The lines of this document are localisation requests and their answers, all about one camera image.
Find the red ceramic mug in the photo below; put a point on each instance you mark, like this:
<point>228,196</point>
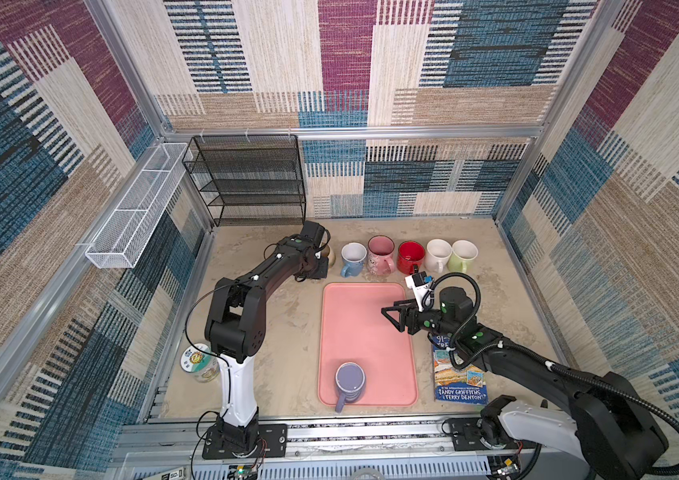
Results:
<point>410,257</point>

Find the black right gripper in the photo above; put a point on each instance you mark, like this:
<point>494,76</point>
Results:
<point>411,311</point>

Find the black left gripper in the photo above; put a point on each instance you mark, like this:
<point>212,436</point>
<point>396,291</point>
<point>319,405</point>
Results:
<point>321,272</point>

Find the pink plastic tray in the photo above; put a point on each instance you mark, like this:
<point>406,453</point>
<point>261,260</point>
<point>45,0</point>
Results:
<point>353,329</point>

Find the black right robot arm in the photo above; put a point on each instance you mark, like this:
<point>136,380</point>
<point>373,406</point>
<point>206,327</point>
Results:
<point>598,419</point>

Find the white ceramic mug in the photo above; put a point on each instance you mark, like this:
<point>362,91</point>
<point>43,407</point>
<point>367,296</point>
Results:
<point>438,254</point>

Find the purple ceramic mug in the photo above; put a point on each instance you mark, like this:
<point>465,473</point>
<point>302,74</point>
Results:
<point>350,381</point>

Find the aluminium front rail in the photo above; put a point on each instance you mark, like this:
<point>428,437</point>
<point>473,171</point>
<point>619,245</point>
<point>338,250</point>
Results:
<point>354,447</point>

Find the beige speckled ceramic mug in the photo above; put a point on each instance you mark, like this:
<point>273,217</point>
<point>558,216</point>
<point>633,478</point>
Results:
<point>329,254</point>

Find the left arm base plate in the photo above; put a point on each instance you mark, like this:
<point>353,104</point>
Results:
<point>270,440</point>

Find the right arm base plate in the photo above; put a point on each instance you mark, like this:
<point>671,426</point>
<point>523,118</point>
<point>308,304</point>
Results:
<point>469,434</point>

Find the blue treehouse paperback book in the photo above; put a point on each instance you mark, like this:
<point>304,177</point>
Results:
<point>465,386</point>

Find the blue ceramic mug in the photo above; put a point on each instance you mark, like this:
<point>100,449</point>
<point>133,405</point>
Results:
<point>353,255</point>

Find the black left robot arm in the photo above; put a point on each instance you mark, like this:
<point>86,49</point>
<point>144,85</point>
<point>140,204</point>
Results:
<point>236,326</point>

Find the round tape roll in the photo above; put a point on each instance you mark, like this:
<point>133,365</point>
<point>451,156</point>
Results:
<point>198,362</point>

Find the light green ceramic mug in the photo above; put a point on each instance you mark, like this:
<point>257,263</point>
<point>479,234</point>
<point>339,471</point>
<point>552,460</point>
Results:
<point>462,257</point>

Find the pink patterned glass mug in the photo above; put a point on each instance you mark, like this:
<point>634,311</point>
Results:
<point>381,259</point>

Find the white wire mesh basket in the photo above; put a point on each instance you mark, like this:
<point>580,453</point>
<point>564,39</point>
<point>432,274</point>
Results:
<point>124,236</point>

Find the black wire shelf rack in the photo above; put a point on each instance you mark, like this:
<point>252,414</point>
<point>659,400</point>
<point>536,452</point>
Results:
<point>248,179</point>

